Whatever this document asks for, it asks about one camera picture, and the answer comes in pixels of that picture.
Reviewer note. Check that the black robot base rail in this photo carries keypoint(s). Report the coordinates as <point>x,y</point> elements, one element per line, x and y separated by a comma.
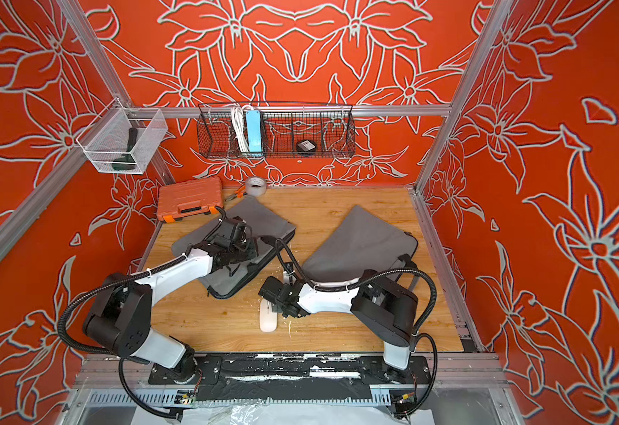
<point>332,378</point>

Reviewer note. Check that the pink computer mouse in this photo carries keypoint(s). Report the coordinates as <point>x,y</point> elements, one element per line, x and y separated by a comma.
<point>268,317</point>

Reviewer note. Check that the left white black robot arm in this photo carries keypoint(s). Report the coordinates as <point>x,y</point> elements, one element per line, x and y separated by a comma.
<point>116,318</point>

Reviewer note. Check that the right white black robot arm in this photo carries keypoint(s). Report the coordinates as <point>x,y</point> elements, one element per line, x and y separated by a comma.
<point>393,304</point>

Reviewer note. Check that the orange tool case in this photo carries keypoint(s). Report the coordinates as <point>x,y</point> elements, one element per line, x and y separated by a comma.
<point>185,199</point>

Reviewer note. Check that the dark green flashlight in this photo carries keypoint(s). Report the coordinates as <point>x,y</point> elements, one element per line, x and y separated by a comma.
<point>126,162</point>

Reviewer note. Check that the grey laptop bag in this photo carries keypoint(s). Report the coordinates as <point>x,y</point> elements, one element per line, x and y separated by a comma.
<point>265,226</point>
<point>361,242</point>

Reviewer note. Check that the orange handled pliers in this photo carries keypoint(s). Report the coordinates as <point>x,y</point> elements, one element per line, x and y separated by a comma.
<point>239,193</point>

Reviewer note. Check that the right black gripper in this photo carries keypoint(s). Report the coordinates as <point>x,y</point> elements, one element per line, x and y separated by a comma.
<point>279,305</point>

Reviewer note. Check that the black wire wall basket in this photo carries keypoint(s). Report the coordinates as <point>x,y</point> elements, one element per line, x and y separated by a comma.
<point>222,130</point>

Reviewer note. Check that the clear tape roll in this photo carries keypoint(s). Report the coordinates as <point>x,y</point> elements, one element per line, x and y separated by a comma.
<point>255,186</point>

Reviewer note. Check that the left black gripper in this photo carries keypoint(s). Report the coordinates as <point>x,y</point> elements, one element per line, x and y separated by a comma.
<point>253,246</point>

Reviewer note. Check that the clear plastic wall bin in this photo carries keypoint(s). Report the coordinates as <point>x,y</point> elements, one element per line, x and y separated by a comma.
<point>105,138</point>

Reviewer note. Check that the light blue box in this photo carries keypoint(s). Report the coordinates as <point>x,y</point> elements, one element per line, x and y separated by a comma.
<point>255,143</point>

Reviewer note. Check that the black round tape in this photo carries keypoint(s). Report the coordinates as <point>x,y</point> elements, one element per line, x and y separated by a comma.
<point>306,148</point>

